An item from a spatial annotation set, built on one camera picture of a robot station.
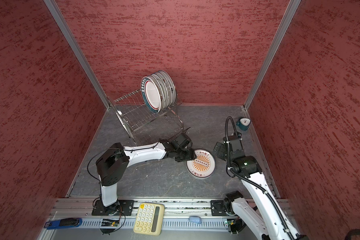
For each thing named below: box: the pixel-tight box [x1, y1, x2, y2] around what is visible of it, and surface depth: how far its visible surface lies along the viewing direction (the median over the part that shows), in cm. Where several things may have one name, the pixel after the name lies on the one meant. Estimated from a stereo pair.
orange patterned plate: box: [186, 149, 216, 179], surface depth 88 cm
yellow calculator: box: [133, 202, 165, 236], surface depth 71 cm
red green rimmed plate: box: [140, 76, 163, 114], surface depth 82 cm
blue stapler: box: [43, 218, 83, 230], surface depth 70 cm
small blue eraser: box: [188, 216, 202, 224], surface depth 72 cm
